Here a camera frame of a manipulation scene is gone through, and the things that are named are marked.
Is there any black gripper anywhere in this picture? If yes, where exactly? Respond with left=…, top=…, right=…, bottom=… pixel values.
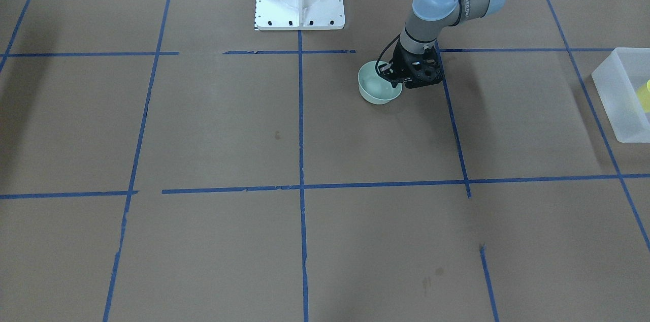
left=380, top=40, right=445, bottom=89

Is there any mint green bowl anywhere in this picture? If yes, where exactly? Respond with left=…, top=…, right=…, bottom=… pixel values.
left=357, top=60, right=403, bottom=105

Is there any yellow plastic cup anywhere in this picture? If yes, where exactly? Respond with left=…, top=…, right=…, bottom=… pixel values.
left=636, top=80, right=650, bottom=113

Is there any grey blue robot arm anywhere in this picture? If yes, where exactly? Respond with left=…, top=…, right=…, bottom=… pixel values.
left=375, top=0, right=506, bottom=89

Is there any translucent plastic box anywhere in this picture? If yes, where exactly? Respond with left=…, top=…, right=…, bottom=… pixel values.
left=592, top=47, right=649, bottom=143

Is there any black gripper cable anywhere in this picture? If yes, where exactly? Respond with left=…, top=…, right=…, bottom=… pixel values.
left=376, top=34, right=402, bottom=77

